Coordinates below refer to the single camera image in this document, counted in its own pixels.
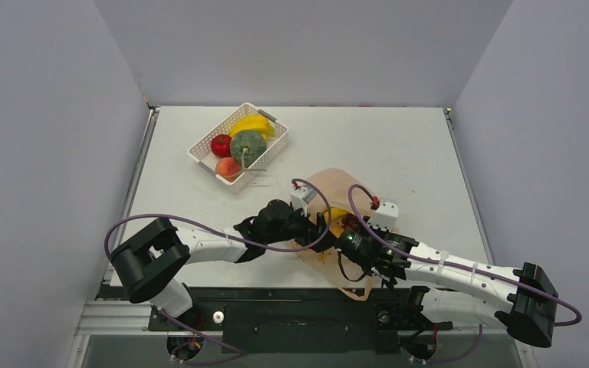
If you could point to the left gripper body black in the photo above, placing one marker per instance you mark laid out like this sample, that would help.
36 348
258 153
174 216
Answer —
297 229

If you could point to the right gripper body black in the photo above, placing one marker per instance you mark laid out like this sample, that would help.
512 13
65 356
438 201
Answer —
350 235

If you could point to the translucent orange plastic bag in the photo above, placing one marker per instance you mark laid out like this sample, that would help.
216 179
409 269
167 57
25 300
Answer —
334 183

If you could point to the fake peach orange red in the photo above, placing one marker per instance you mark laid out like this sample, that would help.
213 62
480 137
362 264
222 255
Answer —
228 169

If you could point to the fake green netted melon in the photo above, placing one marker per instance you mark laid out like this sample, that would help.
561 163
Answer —
246 147

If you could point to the fake red tomato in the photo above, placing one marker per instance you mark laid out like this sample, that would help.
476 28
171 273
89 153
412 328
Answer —
220 146

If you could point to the fake yellow banana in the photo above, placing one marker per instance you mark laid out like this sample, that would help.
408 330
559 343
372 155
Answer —
254 122

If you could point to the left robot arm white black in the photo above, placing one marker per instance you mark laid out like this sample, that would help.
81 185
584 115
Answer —
148 261

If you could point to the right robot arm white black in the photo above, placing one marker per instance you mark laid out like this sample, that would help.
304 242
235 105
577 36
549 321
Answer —
520 300

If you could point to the dark red fruit in bag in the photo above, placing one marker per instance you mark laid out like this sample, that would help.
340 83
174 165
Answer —
350 221

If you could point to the yellow fruit inside bag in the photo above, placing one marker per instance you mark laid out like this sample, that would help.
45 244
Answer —
335 217

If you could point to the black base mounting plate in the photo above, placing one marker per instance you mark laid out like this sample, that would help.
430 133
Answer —
317 320

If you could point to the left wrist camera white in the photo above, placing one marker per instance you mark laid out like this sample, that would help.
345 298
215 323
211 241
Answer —
301 197

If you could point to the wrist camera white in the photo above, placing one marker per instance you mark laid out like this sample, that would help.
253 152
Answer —
385 215
301 197

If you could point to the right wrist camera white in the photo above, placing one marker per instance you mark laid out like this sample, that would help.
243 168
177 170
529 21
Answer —
385 215

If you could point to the aluminium rail frame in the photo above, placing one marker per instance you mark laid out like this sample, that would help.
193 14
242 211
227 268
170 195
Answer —
113 318

